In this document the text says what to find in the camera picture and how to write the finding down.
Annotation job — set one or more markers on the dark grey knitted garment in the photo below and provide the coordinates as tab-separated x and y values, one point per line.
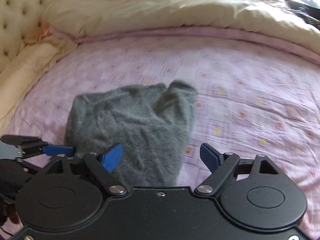
152	123

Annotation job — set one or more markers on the beige tufted headboard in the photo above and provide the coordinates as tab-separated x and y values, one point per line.
21	24

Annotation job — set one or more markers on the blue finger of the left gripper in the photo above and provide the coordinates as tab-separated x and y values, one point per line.
55	150

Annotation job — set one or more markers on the beige duvet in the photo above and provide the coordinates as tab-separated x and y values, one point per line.
81	18

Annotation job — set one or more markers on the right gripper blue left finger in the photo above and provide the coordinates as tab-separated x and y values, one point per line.
101	167

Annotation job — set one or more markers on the beige pillow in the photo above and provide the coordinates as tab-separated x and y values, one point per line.
22	73

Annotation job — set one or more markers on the orange patterned pillow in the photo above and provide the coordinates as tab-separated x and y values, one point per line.
45	32

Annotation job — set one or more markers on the dark clothes pile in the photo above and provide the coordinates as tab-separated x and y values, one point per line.
310	15

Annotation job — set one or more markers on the pink patterned bed sheet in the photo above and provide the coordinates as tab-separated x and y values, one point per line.
257	95

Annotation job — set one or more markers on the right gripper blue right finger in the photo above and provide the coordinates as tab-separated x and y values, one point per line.
222	167

